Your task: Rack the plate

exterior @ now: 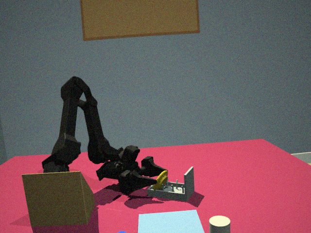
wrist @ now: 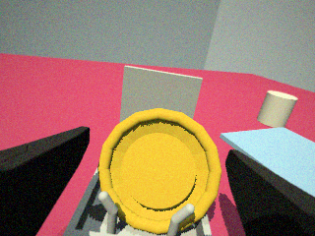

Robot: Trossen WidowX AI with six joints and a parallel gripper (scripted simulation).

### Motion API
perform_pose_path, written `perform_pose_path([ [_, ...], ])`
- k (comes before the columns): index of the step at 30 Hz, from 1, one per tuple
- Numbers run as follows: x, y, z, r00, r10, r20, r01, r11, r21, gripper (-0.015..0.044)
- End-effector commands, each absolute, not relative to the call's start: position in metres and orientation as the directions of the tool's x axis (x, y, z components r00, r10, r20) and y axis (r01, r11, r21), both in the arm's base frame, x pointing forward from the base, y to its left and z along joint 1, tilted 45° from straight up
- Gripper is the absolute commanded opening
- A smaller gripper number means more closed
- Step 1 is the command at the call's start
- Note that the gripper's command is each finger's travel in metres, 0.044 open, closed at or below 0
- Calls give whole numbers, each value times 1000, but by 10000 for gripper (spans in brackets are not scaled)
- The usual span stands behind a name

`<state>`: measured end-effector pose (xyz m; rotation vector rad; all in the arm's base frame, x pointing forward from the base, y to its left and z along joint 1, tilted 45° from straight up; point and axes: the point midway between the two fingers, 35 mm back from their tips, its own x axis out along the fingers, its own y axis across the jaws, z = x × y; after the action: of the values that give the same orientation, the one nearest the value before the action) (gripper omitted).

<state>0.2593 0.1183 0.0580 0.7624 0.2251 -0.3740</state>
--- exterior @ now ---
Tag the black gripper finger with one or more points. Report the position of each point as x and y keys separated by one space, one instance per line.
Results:
x=154 y=170
x=138 y=182

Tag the grey dish rack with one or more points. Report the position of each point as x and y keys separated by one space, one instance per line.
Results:
x=175 y=191

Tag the beige cylinder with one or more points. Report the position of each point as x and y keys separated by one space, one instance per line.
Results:
x=219 y=224

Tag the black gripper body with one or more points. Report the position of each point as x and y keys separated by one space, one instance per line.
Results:
x=122 y=174

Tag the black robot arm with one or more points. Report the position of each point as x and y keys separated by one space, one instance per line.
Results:
x=67 y=148

